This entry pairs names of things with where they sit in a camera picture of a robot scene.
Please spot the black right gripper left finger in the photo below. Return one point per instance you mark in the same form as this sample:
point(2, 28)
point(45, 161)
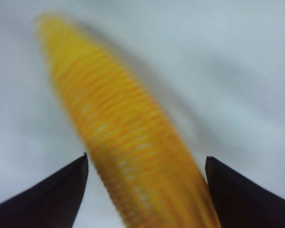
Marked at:
point(52, 203)

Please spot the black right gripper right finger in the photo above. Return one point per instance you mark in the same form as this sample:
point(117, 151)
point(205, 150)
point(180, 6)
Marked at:
point(241, 203)

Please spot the yellow corn cob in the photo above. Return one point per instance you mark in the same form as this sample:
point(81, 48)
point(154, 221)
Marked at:
point(145, 166)

